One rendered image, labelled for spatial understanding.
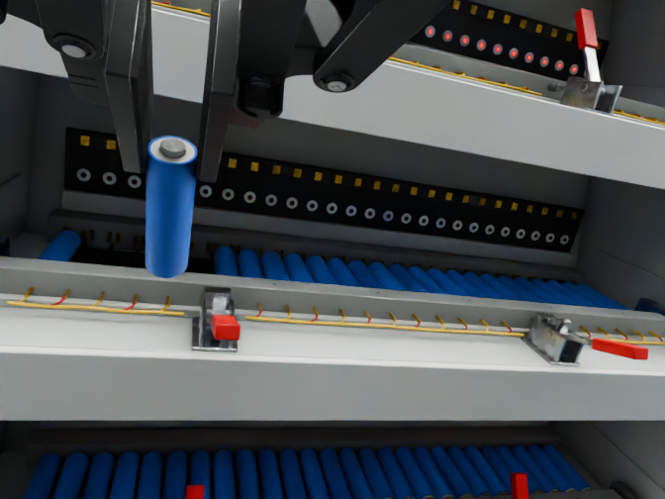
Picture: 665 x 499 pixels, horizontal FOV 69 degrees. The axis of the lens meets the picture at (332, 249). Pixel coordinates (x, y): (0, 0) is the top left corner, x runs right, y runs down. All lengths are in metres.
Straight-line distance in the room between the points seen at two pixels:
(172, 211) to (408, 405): 0.23
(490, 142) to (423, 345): 0.16
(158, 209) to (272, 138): 0.32
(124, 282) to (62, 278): 0.04
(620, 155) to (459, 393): 0.22
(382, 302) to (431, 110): 0.14
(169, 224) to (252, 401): 0.16
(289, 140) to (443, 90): 0.21
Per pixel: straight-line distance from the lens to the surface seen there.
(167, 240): 0.21
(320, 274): 0.41
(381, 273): 0.44
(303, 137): 0.51
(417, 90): 0.34
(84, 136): 0.47
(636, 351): 0.38
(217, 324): 0.25
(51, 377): 0.32
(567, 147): 0.41
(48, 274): 0.35
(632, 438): 0.64
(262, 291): 0.35
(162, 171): 0.19
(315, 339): 0.35
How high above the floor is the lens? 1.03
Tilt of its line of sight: 2 degrees down
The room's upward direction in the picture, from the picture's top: 7 degrees clockwise
